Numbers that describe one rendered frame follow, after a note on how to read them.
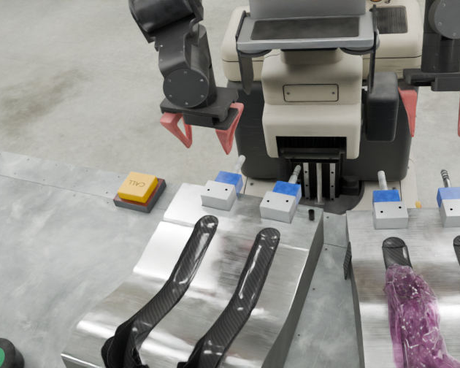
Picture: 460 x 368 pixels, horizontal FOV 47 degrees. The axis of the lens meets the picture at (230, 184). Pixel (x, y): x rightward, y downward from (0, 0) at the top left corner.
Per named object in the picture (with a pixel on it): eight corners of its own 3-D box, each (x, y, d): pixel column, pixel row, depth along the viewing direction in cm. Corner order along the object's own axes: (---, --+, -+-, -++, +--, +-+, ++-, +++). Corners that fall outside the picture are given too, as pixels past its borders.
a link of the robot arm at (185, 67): (189, -33, 66) (129, -6, 68) (186, 9, 57) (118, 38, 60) (228, 46, 73) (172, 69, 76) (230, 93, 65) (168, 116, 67)
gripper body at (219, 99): (223, 125, 74) (215, 81, 69) (161, 116, 78) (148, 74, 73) (239, 98, 79) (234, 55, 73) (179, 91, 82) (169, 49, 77)
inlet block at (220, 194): (232, 165, 101) (228, 144, 97) (256, 169, 99) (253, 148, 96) (205, 215, 93) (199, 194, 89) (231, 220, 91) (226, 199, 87)
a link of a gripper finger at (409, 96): (450, 142, 78) (455, 77, 74) (399, 142, 79) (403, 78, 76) (442, 131, 84) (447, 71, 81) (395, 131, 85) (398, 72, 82)
